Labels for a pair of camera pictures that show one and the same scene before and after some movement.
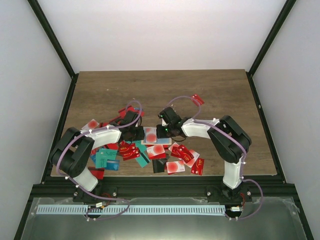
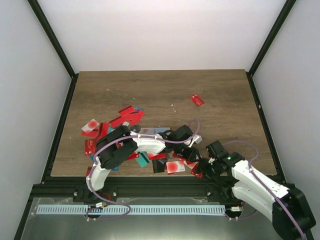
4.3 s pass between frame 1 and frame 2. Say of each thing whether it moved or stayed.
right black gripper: moved
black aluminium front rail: stayed
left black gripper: moved
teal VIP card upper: stayed
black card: stayed
